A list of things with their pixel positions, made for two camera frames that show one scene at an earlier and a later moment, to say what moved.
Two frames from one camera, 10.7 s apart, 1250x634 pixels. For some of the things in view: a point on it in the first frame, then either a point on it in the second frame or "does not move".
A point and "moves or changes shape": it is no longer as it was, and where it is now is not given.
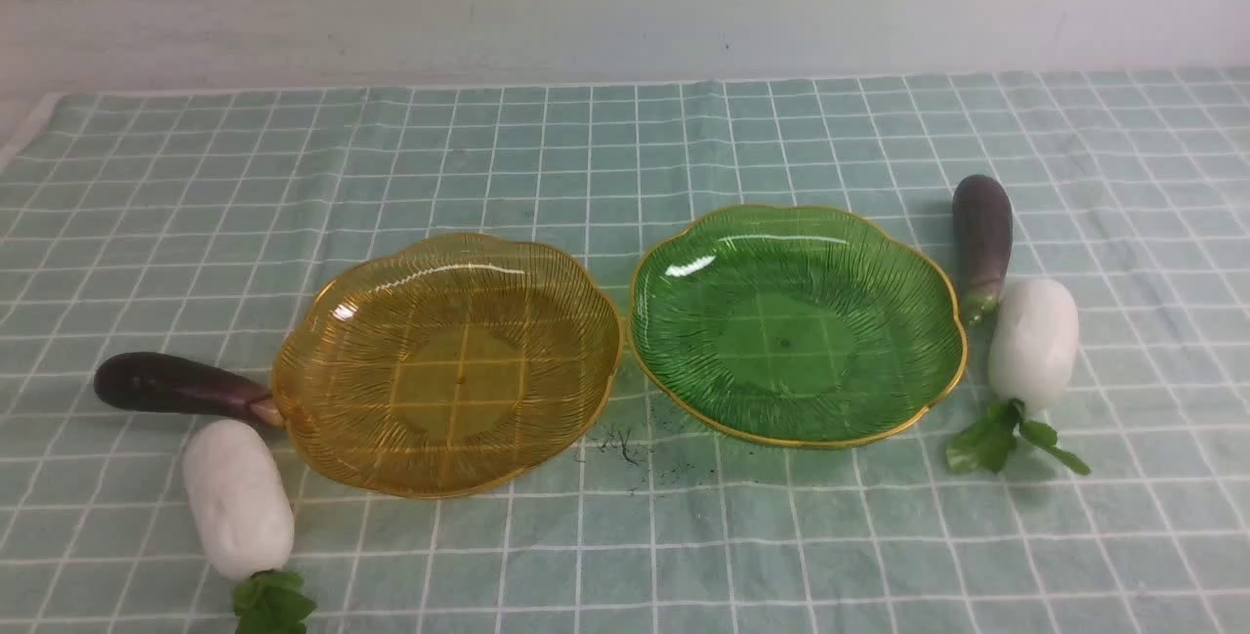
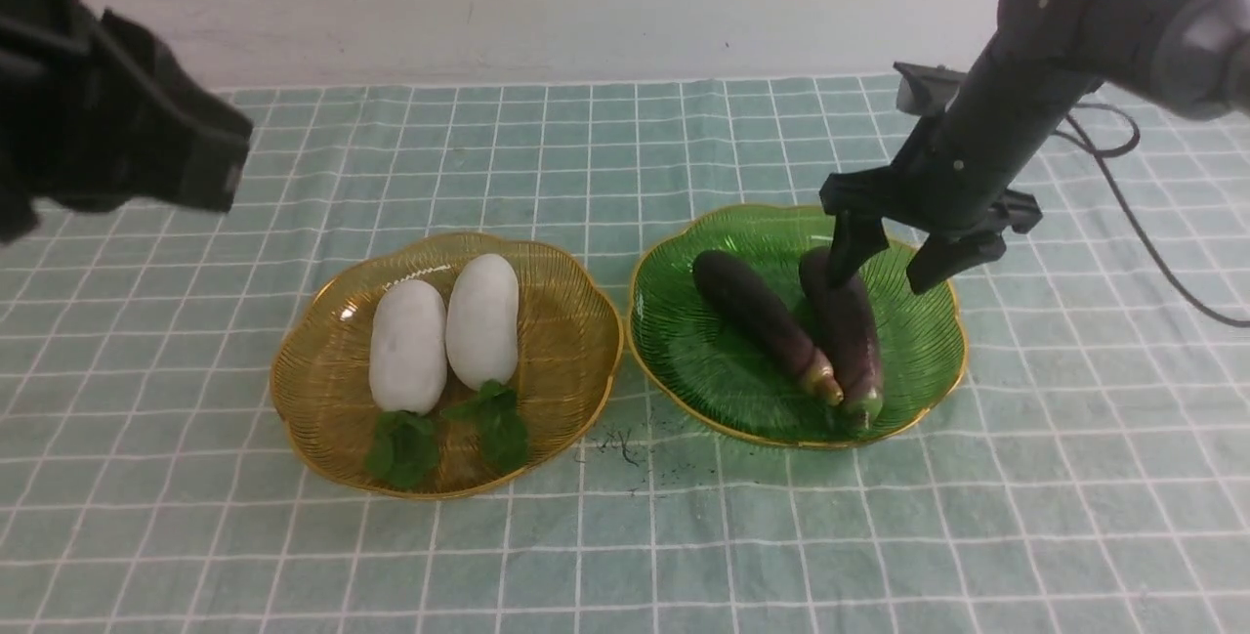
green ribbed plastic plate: [795, 327] does not move
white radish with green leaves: [241, 513] → [408, 378]
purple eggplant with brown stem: [170, 383] → [742, 304]
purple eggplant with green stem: [982, 227] moves or changes shape
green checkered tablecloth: [186, 220] does not move
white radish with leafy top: [1032, 346] → [483, 355]
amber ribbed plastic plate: [446, 365] does not move
